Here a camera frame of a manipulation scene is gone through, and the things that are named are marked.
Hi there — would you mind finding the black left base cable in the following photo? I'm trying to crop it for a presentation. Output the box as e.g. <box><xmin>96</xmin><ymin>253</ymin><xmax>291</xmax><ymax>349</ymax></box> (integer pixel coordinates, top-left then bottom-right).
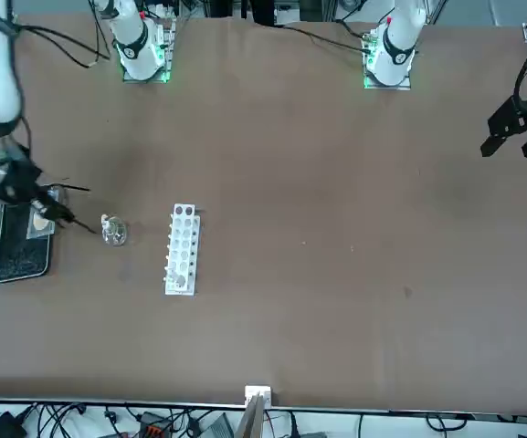
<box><xmin>253</xmin><ymin>20</ymin><xmax>370</xmax><ymax>52</ymax></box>

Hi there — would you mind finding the aluminium post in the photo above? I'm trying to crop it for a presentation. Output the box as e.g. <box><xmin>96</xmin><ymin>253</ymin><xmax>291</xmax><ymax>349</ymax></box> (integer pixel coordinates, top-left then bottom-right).
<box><xmin>237</xmin><ymin>384</ymin><xmax>274</xmax><ymax>438</ymax></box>

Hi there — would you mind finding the steel tray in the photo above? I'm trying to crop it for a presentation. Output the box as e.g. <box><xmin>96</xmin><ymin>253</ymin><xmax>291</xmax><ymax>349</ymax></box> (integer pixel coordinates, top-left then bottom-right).
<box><xmin>0</xmin><ymin>183</ymin><xmax>69</xmax><ymax>286</ymax></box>

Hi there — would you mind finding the glass alcohol lamp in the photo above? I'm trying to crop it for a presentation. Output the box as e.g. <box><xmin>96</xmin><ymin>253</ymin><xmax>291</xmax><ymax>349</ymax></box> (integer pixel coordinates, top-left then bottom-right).
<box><xmin>100</xmin><ymin>213</ymin><xmax>129</xmax><ymax>249</ymax></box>

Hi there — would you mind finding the black desk adapter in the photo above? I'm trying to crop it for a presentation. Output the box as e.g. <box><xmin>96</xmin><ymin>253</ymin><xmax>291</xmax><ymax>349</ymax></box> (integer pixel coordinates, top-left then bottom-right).
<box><xmin>0</xmin><ymin>412</ymin><xmax>27</xmax><ymax>438</ymax></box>

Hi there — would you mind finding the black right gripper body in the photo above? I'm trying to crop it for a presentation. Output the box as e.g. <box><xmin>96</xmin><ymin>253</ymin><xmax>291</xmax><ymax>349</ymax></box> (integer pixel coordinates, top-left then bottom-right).
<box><xmin>0</xmin><ymin>158</ymin><xmax>45</xmax><ymax>204</ymax></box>

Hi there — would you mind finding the ribbed black power adapter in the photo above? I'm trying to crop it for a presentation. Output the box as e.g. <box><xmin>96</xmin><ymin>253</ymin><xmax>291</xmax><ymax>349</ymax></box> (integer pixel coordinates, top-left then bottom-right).
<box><xmin>200</xmin><ymin>412</ymin><xmax>236</xmax><ymax>438</ymax></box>

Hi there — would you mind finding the white test tube rack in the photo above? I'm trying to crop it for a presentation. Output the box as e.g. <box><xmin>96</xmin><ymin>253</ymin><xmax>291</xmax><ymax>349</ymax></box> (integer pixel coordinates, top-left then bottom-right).
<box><xmin>163</xmin><ymin>203</ymin><xmax>204</xmax><ymax>298</ymax></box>

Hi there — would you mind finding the wire gauze ceramic centre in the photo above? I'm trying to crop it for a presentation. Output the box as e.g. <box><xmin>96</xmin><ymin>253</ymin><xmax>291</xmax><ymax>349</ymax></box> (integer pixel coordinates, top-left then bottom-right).
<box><xmin>25</xmin><ymin>199</ymin><xmax>58</xmax><ymax>242</ymax></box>

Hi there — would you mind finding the black orange power device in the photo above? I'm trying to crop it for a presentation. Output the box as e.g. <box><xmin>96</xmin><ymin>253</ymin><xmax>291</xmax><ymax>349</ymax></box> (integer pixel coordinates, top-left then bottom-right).
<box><xmin>135</xmin><ymin>412</ymin><xmax>174</xmax><ymax>438</ymax></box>

